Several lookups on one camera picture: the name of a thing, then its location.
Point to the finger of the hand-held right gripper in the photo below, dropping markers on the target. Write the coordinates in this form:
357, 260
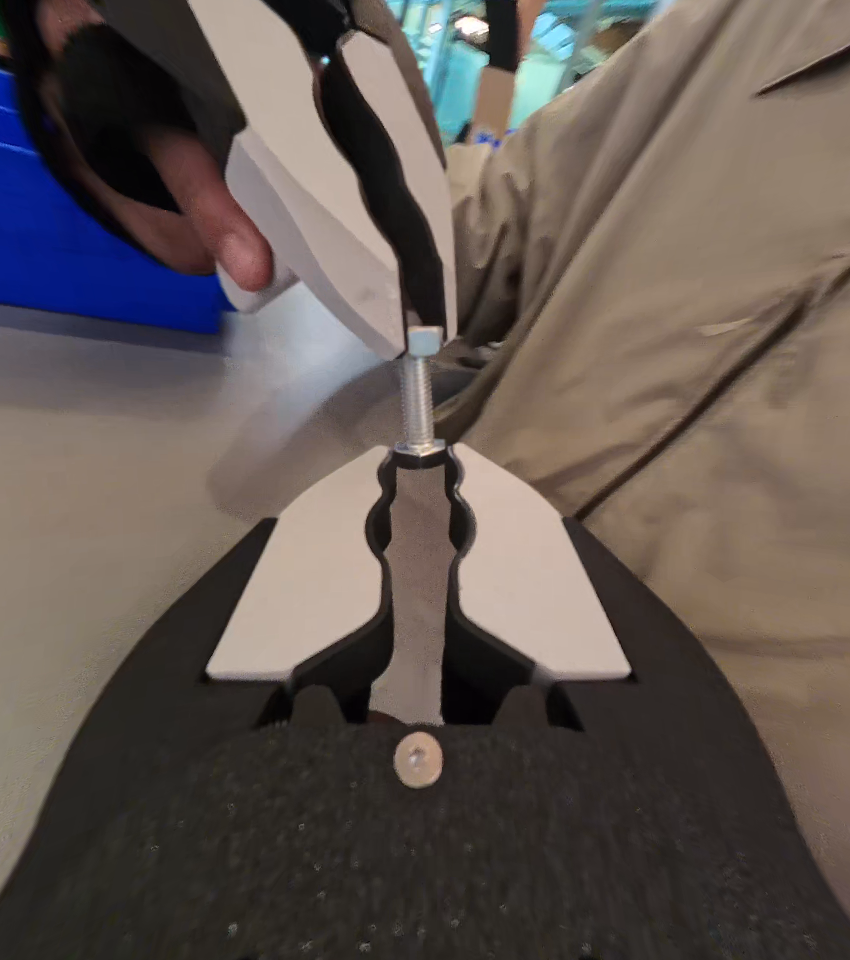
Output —
417, 165
297, 210

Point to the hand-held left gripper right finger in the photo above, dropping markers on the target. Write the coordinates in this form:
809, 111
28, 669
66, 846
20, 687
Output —
537, 592

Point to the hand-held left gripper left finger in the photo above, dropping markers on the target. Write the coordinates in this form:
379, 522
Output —
305, 592

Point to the blue divided storage bin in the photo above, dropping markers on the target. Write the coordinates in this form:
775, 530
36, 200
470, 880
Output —
20, 247

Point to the steel hex bolt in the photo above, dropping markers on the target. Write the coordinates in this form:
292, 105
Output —
417, 397

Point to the steel hex nut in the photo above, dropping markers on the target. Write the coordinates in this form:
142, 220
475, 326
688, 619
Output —
419, 452

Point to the person's right hand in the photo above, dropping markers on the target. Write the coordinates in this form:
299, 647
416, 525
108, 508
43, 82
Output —
237, 247

